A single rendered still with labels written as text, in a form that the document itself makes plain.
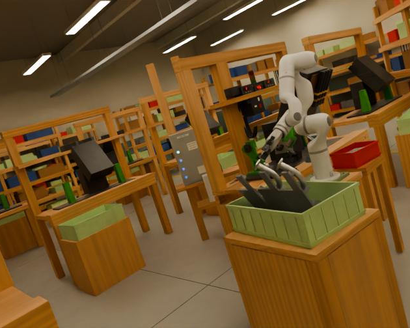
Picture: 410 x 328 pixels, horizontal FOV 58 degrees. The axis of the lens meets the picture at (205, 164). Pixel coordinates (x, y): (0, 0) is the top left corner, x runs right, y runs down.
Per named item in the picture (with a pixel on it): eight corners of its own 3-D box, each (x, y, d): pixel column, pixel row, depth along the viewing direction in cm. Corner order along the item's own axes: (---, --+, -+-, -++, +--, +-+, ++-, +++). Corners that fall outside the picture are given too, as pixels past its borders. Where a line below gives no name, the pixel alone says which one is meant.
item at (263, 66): (301, 139, 987) (278, 54, 955) (243, 168, 830) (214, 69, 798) (285, 142, 1028) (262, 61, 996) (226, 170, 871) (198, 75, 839)
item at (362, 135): (371, 144, 351) (367, 128, 349) (288, 204, 251) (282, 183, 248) (356, 146, 362) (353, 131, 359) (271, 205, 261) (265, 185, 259)
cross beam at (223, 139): (291, 116, 389) (289, 108, 388) (209, 151, 302) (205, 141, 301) (287, 117, 393) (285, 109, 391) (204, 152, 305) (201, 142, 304)
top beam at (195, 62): (287, 49, 380) (284, 41, 379) (182, 70, 279) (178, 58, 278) (279, 53, 387) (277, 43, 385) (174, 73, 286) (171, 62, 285)
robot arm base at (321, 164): (346, 172, 239) (339, 145, 236) (328, 183, 229) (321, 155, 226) (321, 172, 255) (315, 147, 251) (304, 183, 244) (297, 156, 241)
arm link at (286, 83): (304, 72, 208) (304, 123, 202) (289, 82, 223) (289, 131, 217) (289, 69, 206) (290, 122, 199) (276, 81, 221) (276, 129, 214)
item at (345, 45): (429, 100, 974) (411, 15, 943) (320, 122, 1216) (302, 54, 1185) (435, 96, 1009) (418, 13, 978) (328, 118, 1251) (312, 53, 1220)
